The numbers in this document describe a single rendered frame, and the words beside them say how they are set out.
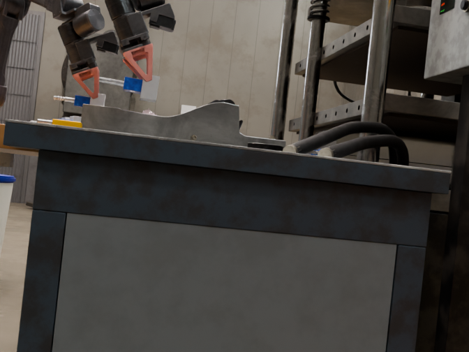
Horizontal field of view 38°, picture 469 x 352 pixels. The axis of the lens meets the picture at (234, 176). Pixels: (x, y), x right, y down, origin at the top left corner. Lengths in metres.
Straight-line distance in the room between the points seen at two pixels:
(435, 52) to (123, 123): 0.82
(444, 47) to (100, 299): 1.12
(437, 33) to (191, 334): 1.11
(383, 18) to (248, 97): 10.07
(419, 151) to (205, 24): 9.89
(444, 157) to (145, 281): 1.57
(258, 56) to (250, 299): 11.06
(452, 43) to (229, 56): 10.34
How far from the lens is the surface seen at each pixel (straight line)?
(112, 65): 10.51
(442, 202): 1.95
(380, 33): 1.95
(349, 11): 2.95
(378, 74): 1.93
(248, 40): 12.13
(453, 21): 1.82
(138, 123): 1.67
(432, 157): 2.45
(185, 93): 11.92
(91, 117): 1.67
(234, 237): 1.08
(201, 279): 1.09
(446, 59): 1.82
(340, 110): 2.36
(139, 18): 1.57
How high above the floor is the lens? 0.75
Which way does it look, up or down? level
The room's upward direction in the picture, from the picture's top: 6 degrees clockwise
